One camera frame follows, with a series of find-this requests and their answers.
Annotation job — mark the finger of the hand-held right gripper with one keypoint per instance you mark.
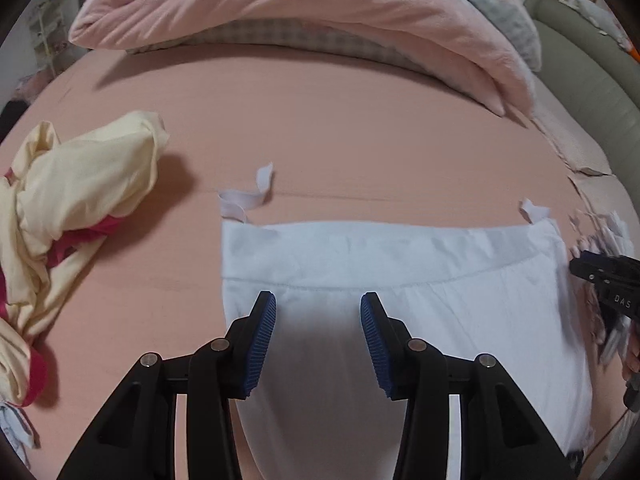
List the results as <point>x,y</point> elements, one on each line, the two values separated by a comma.
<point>590,267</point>

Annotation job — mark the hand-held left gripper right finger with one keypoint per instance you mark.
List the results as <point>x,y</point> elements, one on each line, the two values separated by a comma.
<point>377,345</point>

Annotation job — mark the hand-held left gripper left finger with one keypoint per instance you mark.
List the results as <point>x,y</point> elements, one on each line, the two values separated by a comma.
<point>260,345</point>

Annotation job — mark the white garment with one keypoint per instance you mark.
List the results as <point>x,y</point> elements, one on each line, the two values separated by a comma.
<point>450,285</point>
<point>610,235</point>

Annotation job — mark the person's right hand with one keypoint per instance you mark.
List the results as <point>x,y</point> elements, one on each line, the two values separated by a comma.
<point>632,365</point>

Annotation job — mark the folded white garment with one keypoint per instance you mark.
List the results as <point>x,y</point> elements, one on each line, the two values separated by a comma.
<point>610,235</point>

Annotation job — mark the beige towel-covered pillow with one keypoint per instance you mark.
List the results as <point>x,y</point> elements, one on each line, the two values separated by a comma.
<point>575,145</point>

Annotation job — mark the grey-green padded headboard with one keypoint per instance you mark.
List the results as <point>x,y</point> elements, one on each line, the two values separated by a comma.
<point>590,75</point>

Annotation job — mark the bed with pink sheet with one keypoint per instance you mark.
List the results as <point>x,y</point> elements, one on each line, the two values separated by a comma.
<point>350,150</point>

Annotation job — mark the orange carrot plush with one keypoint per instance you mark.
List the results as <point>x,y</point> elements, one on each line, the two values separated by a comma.
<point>634,52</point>

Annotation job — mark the cream and magenta garment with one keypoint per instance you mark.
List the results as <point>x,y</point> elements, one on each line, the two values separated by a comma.
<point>85,170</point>

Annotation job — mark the white rabbit plush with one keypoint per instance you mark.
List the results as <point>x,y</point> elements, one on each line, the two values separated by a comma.
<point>595,15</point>

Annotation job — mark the light blue patterned garment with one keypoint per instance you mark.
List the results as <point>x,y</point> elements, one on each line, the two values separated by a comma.
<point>17,430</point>

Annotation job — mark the black bag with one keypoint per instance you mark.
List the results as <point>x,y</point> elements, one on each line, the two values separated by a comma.
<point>10,117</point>

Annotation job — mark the folded pink quilt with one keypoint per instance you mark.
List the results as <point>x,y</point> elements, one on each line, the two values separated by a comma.
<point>300,5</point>

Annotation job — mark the white shelf rack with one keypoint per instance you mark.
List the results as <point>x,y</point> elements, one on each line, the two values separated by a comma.
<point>45,30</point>

